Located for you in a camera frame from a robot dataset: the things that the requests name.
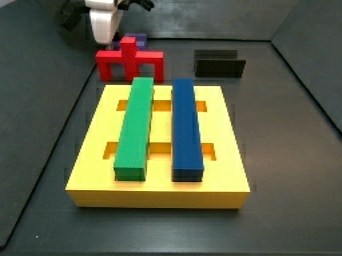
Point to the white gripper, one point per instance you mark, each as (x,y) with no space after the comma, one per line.
(104,23)

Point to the purple E-shaped block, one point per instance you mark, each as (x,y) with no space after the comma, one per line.
(140,40)

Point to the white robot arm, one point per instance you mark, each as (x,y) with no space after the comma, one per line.
(103,5)

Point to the black L-shaped fixture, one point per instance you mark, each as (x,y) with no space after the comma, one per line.
(218,63)

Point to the yellow slotted board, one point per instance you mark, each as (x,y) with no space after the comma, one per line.
(223,188)

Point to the red E-shaped block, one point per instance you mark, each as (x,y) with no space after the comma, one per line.
(131,58)

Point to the green long bar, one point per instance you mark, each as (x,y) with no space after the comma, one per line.
(129,162)

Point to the blue long bar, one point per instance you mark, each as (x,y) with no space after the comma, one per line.
(187,155)

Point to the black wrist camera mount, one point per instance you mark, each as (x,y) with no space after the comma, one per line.
(69,14)

